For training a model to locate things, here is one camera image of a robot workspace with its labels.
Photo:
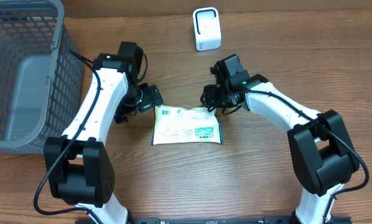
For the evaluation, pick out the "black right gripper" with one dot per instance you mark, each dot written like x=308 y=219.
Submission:
x=209 y=93

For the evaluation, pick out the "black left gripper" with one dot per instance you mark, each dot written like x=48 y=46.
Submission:
x=152 y=98

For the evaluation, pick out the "colourful wet wipes pack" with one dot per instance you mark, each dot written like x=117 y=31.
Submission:
x=180 y=125

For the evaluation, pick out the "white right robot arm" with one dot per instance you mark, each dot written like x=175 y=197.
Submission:
x=323 y=157

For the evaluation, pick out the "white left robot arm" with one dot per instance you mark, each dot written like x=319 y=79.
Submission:
x=80 y=176

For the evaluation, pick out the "white barcode scanner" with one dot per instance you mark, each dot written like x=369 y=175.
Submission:
x=206 y=24

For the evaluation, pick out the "grey plastic mesh basket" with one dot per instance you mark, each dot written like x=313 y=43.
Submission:
x=40 y=79

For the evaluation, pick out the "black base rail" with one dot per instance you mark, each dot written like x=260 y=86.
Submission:
x=263 y=220

